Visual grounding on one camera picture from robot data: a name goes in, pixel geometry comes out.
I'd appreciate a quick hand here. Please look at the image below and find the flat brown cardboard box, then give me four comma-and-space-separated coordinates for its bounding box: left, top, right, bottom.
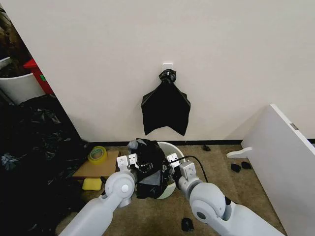
72, 150, 120, 180

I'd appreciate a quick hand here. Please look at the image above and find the white curved furniture piece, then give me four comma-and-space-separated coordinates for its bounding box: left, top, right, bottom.
226, 147, 253, 159

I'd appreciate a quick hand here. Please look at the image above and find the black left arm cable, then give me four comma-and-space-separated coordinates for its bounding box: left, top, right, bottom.
99, 175, 107, 197

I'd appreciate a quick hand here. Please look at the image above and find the white round trash bin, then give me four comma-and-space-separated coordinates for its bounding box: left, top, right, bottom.
156, 141, 184, 200

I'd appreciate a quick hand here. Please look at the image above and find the yellow sponge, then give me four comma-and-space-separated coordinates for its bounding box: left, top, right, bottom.
81, 178, 103, 191

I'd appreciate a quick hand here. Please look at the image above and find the red box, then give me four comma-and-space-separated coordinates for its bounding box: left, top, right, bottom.
23, 58, 54, 95

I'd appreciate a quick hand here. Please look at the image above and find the yellow-green tape roll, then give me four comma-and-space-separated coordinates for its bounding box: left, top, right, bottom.
88, 145, 108, 164

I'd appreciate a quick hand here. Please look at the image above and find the pile of black bags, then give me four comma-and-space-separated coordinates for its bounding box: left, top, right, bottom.
0, 94, 88, 236

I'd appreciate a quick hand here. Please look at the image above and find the black baseboard strip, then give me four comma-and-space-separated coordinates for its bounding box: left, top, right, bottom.
87, 139, 244, 146

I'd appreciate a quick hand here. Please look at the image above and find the black garbage bag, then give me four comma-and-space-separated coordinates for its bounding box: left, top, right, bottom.
127, 138, 173, 200
141, 69, 191, 136

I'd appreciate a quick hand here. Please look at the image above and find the white flat board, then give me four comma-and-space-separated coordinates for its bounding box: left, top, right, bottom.
240, 103, 315, 236

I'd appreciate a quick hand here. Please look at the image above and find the black hanging garbage bag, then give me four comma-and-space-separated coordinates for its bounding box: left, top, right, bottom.
141, 69, 191, 136

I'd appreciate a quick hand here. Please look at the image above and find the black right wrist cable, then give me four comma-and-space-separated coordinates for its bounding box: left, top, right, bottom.
169, 155, 209, 183

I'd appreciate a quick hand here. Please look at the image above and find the large white bin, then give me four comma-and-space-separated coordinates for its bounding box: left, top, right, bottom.
0, 73, 46, 106

